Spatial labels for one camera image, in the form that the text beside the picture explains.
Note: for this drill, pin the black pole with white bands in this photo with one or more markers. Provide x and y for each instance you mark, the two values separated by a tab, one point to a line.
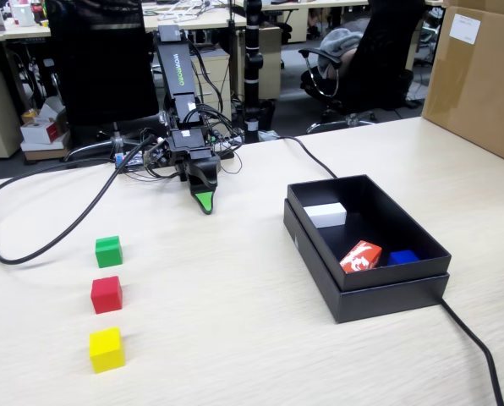
252	55

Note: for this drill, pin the green wooden cube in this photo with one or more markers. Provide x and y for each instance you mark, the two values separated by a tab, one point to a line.
109	254

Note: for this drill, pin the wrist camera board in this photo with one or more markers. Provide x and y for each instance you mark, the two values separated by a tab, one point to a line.
157	154

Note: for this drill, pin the white open cardboard box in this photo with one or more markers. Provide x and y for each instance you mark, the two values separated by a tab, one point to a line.
38	134

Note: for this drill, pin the blue wooden cube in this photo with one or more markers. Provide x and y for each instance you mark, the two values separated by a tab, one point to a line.
402	258

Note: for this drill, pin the yellow wooden cube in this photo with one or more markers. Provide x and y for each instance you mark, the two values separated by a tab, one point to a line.
107	351

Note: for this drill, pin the large brown cardboard box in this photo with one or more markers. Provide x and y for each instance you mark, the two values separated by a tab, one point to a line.
480	93

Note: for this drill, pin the narrow beige cabinet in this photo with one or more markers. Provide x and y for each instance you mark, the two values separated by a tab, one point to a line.
271	63

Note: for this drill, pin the white folding laptop stand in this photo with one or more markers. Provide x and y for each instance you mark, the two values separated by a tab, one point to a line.
180	12

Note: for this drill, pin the cola bottle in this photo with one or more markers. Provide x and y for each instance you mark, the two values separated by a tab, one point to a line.
38	10

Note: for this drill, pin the black chair with chrome arms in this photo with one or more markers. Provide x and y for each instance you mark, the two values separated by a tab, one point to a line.
383	63

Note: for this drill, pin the beige office desk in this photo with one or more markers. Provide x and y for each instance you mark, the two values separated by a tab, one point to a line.
23	31

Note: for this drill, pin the black cardboard box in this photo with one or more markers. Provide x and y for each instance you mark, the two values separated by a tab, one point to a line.
383	228

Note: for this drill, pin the robot controller board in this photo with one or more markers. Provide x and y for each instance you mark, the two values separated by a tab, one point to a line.
123	160

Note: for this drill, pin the black mesh office chair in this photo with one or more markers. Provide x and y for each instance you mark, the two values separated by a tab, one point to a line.
104	63

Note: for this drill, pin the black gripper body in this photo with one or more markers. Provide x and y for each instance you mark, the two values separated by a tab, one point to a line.
188	141

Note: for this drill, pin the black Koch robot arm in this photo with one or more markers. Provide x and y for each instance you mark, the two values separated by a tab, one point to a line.
178	72

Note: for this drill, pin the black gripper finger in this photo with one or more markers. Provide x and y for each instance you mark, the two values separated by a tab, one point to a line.
203	169
204	202

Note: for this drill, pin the grey blanket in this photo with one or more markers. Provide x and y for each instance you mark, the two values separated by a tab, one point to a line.
341	40

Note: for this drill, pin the red wooden cube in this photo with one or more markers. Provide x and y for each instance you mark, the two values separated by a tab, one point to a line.
106	296

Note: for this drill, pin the yellow tape roll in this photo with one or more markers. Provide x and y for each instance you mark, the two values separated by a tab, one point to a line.
30	114

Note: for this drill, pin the white rectangular block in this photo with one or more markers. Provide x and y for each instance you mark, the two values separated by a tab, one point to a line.
326	215

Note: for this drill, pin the orange printed small box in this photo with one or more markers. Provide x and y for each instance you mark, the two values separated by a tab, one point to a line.
359	258

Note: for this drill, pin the white shipping label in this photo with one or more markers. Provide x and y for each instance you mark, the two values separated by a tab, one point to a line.
465	27

